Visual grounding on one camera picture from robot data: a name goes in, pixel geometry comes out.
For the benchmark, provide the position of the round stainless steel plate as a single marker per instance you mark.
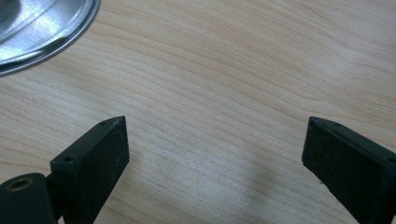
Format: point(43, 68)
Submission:
point(37, 28)

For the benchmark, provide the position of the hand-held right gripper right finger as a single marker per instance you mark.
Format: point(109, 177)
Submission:
point(351, 168)

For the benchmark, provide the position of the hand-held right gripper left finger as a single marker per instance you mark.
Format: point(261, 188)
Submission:
point(93, 168)

